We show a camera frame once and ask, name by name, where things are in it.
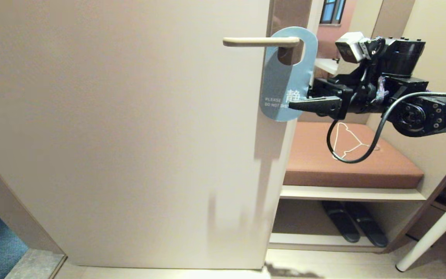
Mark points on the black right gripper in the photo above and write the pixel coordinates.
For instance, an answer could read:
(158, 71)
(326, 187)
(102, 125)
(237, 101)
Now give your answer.
(362, 102)

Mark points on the white door hanger sign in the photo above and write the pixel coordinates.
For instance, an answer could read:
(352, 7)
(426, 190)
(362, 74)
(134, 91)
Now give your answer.
(279, 81)

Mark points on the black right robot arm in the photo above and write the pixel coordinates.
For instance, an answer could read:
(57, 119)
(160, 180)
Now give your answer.
(439, 112)

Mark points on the beige room door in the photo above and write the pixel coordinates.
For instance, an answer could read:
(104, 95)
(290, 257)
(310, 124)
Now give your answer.
(130, 116)

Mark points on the brown bench cushion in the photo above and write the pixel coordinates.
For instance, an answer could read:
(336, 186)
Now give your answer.
(316, 170)

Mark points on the white bench shelf unit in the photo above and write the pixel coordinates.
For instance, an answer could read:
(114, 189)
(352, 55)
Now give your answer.
(343, 193)

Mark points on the dark slipper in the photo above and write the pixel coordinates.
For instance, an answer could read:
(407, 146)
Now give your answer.
(370, 228)
(343, 224)

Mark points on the white table leg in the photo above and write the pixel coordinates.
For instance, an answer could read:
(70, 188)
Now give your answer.
(432, 232)

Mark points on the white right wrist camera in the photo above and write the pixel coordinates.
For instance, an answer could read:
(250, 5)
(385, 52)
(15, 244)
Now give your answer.
(349, 48)

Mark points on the wall mirror with beige frame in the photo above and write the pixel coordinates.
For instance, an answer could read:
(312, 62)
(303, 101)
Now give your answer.
(362, 19)

